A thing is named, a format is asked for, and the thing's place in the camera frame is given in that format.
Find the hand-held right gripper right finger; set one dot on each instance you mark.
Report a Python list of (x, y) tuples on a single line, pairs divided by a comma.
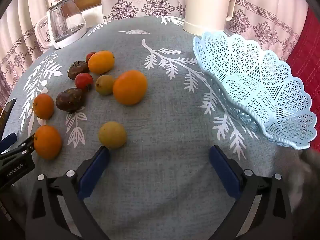
[(225, 172)]

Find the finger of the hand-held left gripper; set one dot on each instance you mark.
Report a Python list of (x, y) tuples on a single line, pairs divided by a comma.
[(25, 146), (7, 140)]

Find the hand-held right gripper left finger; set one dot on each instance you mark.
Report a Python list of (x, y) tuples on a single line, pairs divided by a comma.
[(93, 172)]

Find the small orange tangerine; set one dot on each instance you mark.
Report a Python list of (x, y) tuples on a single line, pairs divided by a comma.
[(43, 106), (47, 142)]

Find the yellow-green round fruit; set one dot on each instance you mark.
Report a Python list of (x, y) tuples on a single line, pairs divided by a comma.
[(112, 135)]

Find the dark wrinkled passion fruit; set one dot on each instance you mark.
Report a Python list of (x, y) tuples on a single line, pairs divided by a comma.
[(70, 100), (78, 70)]

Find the green-brown round fruit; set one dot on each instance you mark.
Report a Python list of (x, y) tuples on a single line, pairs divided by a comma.
[(105, 84)]

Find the large round orange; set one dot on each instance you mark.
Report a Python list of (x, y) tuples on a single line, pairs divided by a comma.
[(130, 87)]

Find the yellow-orange citrus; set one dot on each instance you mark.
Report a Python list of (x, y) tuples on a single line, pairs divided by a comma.
[(101, 62)]

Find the small red tomato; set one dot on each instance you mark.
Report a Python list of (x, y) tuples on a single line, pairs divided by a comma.
[(90, 56)]

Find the light blue lattice basket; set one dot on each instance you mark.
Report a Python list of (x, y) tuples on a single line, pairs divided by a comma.
[(250, 62)]

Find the grey-blue leaf-print tablecloth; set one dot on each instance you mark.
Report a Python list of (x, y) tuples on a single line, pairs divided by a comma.
[(162, 120)]

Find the red quilted blanket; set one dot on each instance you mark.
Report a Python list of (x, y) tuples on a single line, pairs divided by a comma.
[(307, 55)]

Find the cream thermos jug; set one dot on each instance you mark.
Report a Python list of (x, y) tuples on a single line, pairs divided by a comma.
[(207, 7)]

